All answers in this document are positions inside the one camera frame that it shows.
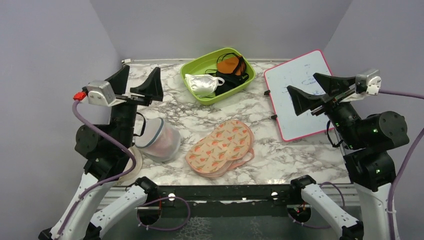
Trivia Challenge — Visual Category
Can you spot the green plastic basin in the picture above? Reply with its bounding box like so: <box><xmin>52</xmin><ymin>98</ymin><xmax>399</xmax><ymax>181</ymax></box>
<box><xmin>180</xmin><ymin>47</ymin><xmax>256</xmax><ymax>105</ymax></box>

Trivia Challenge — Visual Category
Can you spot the orange bra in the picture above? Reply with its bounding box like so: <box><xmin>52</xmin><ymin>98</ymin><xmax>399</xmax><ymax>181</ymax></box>
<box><xmin>216</xmin><ymin>52</ymin><xmax>247</xmax><ymax>76</ymax></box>

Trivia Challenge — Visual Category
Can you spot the white satin bra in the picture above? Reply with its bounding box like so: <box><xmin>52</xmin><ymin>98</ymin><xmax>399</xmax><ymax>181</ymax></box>
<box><xmin>184</xmin><ymin>74</ymin><xmax>225</xmax><ymax>96</ymax></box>

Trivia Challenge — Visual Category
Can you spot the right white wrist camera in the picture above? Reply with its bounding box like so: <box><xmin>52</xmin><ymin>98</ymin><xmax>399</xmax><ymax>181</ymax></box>
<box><xmin>342</xmin><ymin>68</ymin><xmax>382</xmax><ymax>103</ymax></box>

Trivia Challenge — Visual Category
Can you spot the white mesh laundry bag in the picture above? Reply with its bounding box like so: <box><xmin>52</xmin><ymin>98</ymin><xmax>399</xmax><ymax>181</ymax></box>
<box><xmin>133</xmin><ymin>117</ymin><xmax>181</xmax><ymax>163</ymax></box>

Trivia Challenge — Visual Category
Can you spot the beige bra cup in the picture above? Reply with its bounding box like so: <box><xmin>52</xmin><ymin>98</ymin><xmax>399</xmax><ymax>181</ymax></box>
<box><xmin>115</xmin><ymin>145</ymin><xmax>143</xmax><ymax>186</ymax></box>

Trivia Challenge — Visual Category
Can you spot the pink framed whiteboard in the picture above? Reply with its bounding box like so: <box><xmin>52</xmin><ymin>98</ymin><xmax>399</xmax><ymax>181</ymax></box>
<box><xmin>263</xmin><ymin>49</ymin><xmax>353</xmax><ymax>143</ymax></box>

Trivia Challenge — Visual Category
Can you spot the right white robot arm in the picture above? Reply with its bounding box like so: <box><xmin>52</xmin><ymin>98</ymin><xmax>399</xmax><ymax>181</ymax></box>
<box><xmin>287</xmin><ymin>69</ymin><xmax>410</xmax><ymax>240</ymax></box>

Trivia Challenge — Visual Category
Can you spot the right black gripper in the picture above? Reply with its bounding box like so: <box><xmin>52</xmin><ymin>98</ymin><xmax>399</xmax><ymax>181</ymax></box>
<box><xmin>287</xmin><ymin>72</ymin><xmax>365</xmax><ymax>148</ymax></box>

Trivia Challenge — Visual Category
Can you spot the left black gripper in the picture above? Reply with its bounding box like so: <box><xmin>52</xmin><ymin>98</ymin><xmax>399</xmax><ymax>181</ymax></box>
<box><xmin>106</xmin><ymin>64</ymin><xmax>164</xmax><ymax>148</ymax></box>

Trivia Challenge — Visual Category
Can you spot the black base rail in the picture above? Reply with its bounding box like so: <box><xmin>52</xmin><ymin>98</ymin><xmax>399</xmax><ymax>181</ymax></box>
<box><xmin>136</xmin><ymin>184</ymin><xmax>312</xmax><ymax>224</ymax></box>

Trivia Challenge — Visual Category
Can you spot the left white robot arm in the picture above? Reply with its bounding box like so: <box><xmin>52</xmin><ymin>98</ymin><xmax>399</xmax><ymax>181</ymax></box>
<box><xmin>38</xmin><ymin>64</ymin><xmax>164</xmax><ymax>240</ymax></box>

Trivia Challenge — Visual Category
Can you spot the black bra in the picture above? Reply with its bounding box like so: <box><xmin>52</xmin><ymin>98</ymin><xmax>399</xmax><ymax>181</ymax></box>
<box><xmin>205</xmin><ymin>69</ymin><xmax>249</xmax><ymax>96</ymax></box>

